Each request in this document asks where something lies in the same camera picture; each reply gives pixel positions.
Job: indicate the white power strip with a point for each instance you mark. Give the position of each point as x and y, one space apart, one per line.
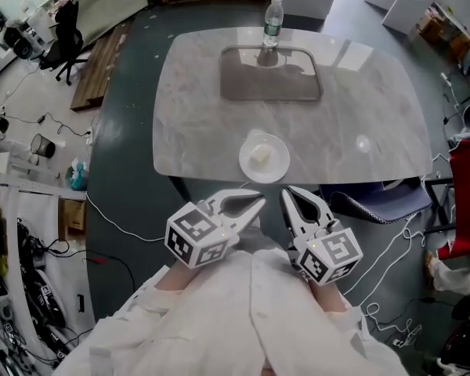
400 341

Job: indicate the teal tissue pack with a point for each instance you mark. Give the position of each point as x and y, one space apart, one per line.
77 174

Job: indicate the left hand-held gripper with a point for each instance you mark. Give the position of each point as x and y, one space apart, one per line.
196 237

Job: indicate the grey marble dining table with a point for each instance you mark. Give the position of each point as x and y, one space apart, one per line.
196 112

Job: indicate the person's white coat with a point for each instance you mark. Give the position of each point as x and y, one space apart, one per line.
227 319

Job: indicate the white cabinet unit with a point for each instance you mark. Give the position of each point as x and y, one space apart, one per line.
403 2

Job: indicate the brown cardboard box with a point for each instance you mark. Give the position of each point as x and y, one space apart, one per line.
73 219

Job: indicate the white round plate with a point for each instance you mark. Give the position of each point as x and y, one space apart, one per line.
278 163

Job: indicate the clear plastic water bottle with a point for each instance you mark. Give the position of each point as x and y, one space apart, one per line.
273 18

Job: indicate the brown wooden pallet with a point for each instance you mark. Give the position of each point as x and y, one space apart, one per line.
98 69

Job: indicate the black office chair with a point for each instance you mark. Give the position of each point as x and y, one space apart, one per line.
68 37

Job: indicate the person's left forearm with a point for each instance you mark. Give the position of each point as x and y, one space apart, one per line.
178 280

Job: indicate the white metal shelf rack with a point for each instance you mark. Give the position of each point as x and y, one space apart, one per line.
31 189

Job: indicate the person's right forearm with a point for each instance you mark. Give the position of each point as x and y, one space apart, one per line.
327 298

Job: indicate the large leaning white board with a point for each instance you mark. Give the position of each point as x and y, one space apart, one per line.
109 6

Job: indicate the dark blue dining chair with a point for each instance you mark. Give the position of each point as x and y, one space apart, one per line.
376 202

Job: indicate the pale cream block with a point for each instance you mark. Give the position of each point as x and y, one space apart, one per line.
260 156

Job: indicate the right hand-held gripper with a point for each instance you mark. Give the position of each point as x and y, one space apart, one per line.
329 255

